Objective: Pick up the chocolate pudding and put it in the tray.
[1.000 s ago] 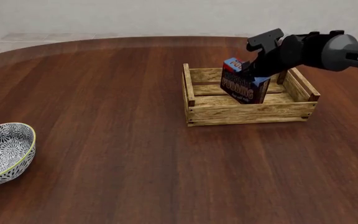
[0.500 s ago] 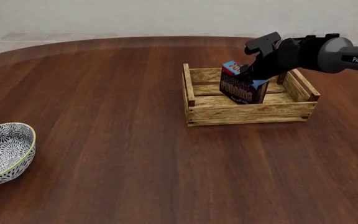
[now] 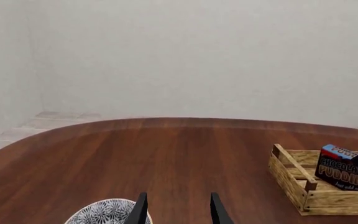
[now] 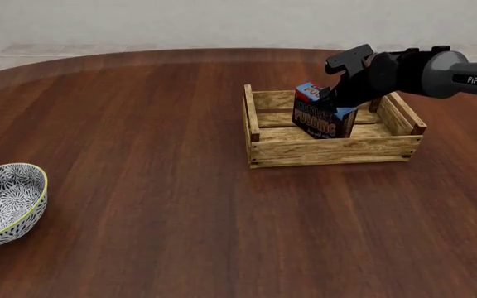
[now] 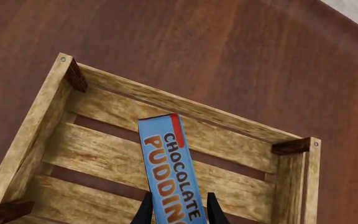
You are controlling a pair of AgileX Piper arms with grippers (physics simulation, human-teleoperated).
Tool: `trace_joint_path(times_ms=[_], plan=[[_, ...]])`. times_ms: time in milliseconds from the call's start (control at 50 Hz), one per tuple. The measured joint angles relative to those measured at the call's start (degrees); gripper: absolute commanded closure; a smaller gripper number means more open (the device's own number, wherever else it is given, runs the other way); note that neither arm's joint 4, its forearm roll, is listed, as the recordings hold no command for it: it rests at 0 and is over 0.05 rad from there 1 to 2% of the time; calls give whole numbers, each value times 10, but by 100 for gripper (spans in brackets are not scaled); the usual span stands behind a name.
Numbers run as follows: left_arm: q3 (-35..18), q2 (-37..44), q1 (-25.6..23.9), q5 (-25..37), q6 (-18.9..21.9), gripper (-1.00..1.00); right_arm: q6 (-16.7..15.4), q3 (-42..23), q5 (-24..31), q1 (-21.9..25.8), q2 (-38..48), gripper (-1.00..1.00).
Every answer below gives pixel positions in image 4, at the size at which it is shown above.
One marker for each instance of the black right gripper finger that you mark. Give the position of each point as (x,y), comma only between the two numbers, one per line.
(327,94)
(344,105)

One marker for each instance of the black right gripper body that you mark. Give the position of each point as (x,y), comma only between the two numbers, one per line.
(358,88)

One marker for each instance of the chocolate pudding box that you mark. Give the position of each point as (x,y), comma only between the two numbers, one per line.
(317,121)

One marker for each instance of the grey and black right robot arm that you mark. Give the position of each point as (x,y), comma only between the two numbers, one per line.
(441,74)

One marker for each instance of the wooden slat tray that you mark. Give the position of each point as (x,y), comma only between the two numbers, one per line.
(329,149)

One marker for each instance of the black and white patterned bowl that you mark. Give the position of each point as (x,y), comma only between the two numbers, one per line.
(13,201)

